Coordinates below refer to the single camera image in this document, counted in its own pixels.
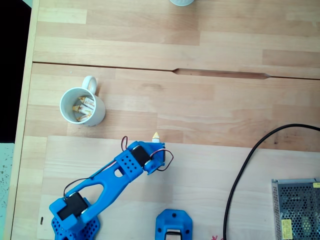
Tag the white orange sweet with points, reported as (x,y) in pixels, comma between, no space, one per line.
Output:
(88,101)
(83,108)
(83,117)
(156,137)

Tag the white ceramic mug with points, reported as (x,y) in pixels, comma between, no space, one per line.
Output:
(99,112)

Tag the light wooden board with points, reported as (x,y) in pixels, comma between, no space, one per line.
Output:
(200,180)

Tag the perforated metal power supply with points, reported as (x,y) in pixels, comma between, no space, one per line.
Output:
(295,200)

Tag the white round object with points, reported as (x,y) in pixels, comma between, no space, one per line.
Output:
(182,2)

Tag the blue printed post base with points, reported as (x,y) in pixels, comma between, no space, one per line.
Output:
(173,220)

